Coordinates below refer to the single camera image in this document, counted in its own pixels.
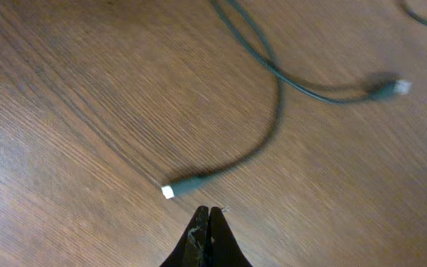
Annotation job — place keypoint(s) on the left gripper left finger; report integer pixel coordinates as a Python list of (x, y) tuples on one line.
[(190, 249)]

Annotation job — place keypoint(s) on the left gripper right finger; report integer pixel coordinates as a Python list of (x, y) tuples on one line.
[(224, 250)]

